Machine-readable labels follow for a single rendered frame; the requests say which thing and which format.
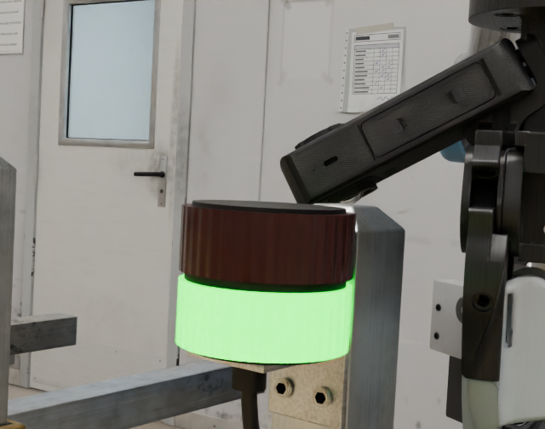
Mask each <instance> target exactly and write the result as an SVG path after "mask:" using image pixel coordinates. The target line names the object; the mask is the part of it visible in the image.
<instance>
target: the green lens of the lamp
mask: <svg viewBox="0 0 545 429"><path fill-rule="evenodd" d="M352 287H353V286H352V285H351V284H350V283H347V286H346V288H344V289H340V290H336V291H330V292H319V293H268V292H253V291H243V290H233V289H220V288H214V287H209V286H204V285H200V284H196V283H191V282H188V281H187V280H186V279H185V278H184V274H182V275H180V276H179V277H178V295H177V313H176V331H175V343H176V344H177V346H179V347H181V348H183V349H185V350H187V351H189V352H194V353H197V354H200V355H204V356H208V357H213V358H221V359H227V360H234V361H243V362H252V363H310V362H318V361H325V360H330V359H334V358H339V357H341V356H343V355H345V354H346V353H347V352H348V347H349V332H350V317H351V303H352Z"/></svg>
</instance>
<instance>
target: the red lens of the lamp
mask: <svg viewBox="0 0 545 429"><path fill-rule="evenodd" d="M191 205H192V203H185V204H182V205H181V240H180V259H179V270H180V271H181V272H184V273H187V274H190V275H193V276H198V277H206V278H213V279H219V280H226V281H234V282H244V283H270V284H327V283H342V282H346V281H349V280H351V279H353V259H354V244H355V229H356V214H355V213H352V212H347V211H346V213H347V214H275V213H259V212H245V211H233V210H223V209H207V208H199V207H194V206H191Z"/></svg>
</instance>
